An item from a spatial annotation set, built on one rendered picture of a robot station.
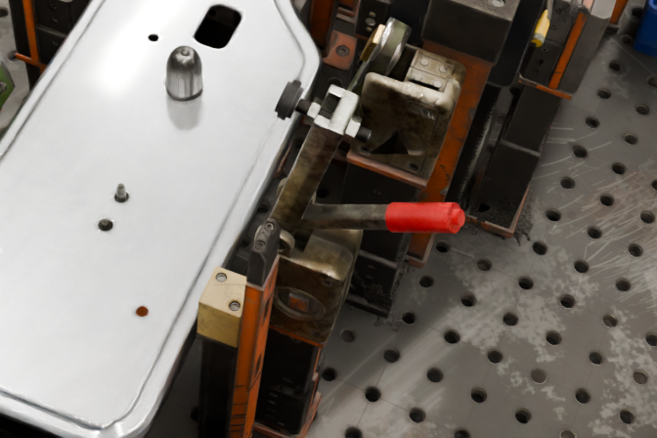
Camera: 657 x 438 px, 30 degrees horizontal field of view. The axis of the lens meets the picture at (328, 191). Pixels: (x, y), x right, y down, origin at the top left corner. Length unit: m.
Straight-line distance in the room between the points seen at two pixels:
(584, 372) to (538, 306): 0.09
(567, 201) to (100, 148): 0.61
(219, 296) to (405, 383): 0.43
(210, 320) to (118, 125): 0.22
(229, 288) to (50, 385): 0.15
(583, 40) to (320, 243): 0.33
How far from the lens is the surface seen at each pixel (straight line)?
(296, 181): 0.87
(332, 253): 0.94
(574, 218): 1.44
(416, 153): 1.08
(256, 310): 0.83
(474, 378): 1.31
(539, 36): 1.05
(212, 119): 1.07
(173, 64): 1.05
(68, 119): 1.07
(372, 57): 1.01
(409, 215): 0.87
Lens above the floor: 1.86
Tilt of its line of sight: 57 degrees down
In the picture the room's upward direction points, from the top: 11 degrees clockwise
